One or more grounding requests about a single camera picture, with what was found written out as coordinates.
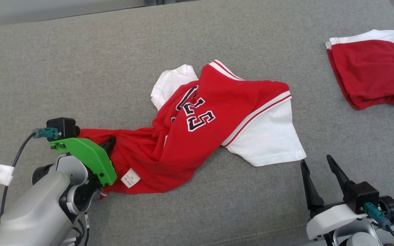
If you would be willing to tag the red white jersey shirt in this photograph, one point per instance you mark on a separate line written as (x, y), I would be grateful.
(217, 112)

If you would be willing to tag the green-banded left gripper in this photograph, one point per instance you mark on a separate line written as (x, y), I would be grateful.
(87, 153)

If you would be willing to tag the red white-striped shorts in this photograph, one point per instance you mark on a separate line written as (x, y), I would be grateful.
(375, 71)

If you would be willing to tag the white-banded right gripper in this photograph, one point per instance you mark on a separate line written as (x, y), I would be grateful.
(330, 220)

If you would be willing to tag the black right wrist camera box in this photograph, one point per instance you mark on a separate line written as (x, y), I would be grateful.
(363, 196)

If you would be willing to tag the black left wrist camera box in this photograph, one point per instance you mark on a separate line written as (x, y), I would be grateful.
(62, 127)

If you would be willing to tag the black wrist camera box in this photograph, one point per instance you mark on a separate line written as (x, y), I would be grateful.
(62, 127)
(363, 196)

